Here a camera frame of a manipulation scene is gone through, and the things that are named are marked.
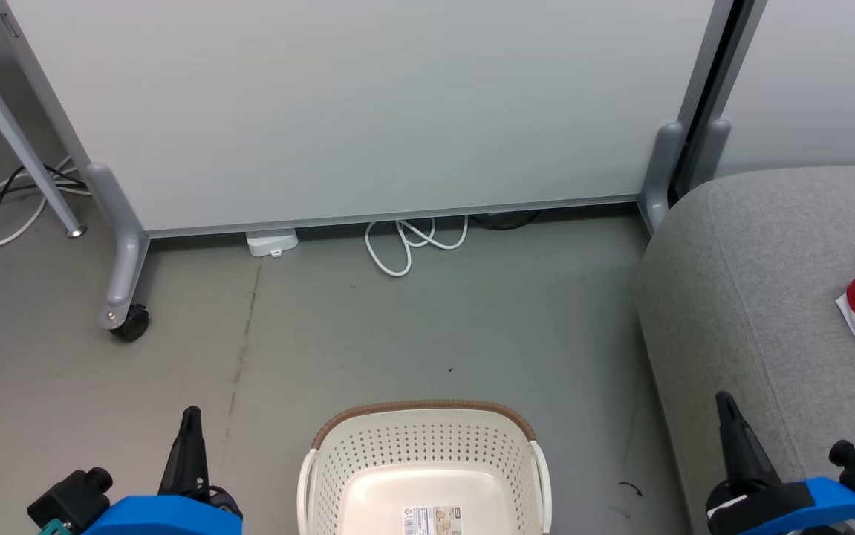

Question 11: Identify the grey partition leg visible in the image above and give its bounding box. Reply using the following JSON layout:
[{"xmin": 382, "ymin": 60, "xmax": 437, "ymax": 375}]
[{"xmin": 85, "ymin": 163, "xmax": 151, "ymax": 330}]

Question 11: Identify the grey metal table leg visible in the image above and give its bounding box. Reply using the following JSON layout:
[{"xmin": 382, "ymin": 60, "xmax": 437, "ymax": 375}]
[{"xmin": 0, "ymin": 19, "xmax": 88, "ymax": 239}]

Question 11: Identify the white coiled cable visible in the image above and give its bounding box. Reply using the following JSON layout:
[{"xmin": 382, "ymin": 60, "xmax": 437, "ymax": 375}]
[{"xmin": 365, "ymin": 215, "xmax": 469, "ymax": 278}]

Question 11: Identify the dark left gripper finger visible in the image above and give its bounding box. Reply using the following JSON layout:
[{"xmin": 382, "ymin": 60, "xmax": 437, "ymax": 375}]
[{"xmin": 157, "ymin": 406, "xmax": 211, "ymax": 497}]

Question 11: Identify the black cable under partition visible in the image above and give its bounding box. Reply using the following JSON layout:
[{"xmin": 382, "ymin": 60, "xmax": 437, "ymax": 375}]
[{"xmin": 468, "ymin": 210, "xmax": 544, "ymax": 232}]

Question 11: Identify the narrow white partition panel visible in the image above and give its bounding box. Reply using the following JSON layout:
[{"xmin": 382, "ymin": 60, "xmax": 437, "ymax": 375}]
[{"xmin": 717, "ymin": 0, "xmax": 855, "ymax": 179}]

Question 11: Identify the cream perforated laundry basket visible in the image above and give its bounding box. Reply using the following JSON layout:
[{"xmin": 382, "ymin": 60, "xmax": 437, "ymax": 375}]
[{"xmin": 297, "ymin": 400, "xmax": 553, "ymax": 535}]

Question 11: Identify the large white partition panel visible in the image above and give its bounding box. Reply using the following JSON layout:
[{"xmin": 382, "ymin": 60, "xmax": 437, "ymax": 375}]
[{"xmin": 0, "ymin": 0, "xmax": 737, "ymax": 239}]

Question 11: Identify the printed basket sticker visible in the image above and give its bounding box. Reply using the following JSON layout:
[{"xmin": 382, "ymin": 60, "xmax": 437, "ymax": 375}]
[{"xmin": 403, "ymin": 505, "xmax": 464, "ymax": 535}]

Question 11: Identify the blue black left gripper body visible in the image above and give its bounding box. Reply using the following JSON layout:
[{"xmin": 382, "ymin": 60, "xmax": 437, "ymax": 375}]
[{"xmin": 82, "ymin": 487, "xmax": 244, "ymax": 535}]

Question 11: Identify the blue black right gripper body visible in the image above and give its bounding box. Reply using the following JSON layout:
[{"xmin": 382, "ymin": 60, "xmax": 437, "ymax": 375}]
[{"xmin": 706, "ymin": 476, "xmax": 855, "ymax": 535}]

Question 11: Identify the grey fabric sofa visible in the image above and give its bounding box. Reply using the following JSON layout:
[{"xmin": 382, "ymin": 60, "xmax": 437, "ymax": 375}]
[{"xmin": 635, "ymin": 165, "xmax": 855, "ymax": 535}]

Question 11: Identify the white floor cable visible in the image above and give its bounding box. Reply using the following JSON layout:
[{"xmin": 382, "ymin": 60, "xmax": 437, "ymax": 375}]
[{"xmin": 0, "ymin": 156, "xmax": 94, "ymax": 252}]

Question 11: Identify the black caster wheel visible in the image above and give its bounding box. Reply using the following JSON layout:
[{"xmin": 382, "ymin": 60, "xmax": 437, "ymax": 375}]
[{"xmin": 110, "ymin": 303, "xmax": 151, "ymax": 343}]

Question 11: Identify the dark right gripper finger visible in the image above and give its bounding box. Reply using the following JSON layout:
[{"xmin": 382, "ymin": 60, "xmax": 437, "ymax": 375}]
[{"xmin": 715, "ymin": 391, "xmax": 778, "ymax": 491}]

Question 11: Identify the white power adapter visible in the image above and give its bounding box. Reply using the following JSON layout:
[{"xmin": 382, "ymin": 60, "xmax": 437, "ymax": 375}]
[{"xmin": 245, "ymin": 229, "xmax": 299, "ymax": 258}]

